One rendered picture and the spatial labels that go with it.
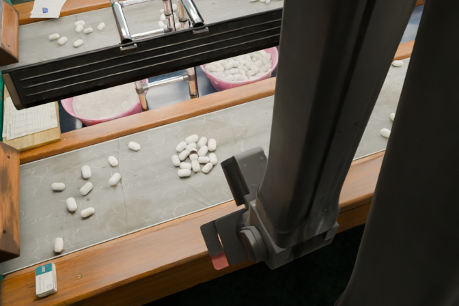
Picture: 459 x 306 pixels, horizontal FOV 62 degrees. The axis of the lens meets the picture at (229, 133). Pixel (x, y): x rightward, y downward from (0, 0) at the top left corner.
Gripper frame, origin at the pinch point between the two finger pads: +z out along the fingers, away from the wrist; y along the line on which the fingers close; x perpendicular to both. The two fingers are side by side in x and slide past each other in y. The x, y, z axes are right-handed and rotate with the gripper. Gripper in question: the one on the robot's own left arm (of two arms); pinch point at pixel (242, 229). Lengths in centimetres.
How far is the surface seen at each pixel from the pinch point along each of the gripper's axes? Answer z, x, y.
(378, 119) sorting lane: 34, -11, -56
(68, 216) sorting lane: 37, -16, 32
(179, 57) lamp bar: 10.2, -36.6, -2.6
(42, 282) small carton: 25.8, -4.0, 38.6
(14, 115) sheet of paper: 50, -51, 41
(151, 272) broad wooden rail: 24.9, 2.6, 17.5
